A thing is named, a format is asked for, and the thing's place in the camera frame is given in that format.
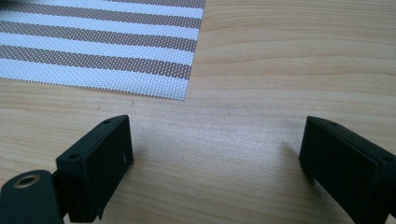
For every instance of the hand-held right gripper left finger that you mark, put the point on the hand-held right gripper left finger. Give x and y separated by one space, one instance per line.
93 168

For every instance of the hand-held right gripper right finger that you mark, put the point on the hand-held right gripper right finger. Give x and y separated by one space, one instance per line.
345 168

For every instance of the grey white striped placemat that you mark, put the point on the grey white striped placemat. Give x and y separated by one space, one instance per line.
93 46

